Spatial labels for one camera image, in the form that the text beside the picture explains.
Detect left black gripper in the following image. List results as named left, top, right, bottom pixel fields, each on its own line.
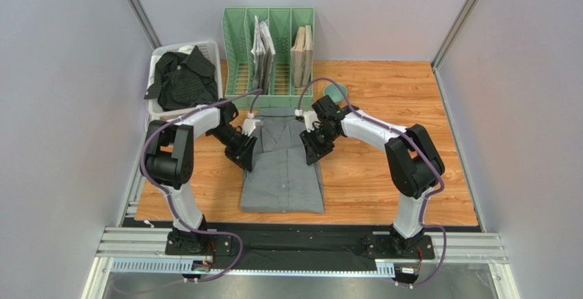
left=209, top=126, right=258, bottom=173

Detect grey long sleeve shirt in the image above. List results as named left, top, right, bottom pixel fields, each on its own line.
left=240, top=107, right=324, bottom=213

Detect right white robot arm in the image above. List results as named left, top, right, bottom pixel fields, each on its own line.
left=295, top=96, right=445, bottom=252

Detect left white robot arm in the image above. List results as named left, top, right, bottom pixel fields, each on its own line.
left=140, top=100, right=263, bottom=255

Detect teal cup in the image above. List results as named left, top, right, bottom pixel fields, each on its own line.
left=323, top=83, right=348, bottom=104

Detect black striped shirt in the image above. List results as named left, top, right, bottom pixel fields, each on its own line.
left=144, top=45, right=219, bottom=112

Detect brown books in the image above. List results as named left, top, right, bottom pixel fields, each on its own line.
left=290, top=24, right=313, bottom=88

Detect grey magazines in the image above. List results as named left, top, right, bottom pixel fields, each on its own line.
left=251, top=16, right=276, bottom=95

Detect white laundry basket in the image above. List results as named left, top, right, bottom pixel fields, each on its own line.
left=144, top=40, right=223, bottom=119

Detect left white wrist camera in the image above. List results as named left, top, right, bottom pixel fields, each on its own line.
left=241, top=112, right=263, bottom=136

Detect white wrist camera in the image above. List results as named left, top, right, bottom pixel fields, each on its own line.
left=294, top=109, right=320, bottom=132
left=241, top=112, right=263, bottom=136

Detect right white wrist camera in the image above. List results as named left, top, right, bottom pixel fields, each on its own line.
left=294, top=109, right=320, bottom=132

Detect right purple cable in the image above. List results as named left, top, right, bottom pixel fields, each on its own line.
left=295, top=77, right=448, bottom=289

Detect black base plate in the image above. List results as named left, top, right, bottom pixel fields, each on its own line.
left=122, top=218, right=436, bottom=272

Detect aluminium frame rail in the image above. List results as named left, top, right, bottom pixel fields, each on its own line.
left=96, top=227, right=508, bottom=278

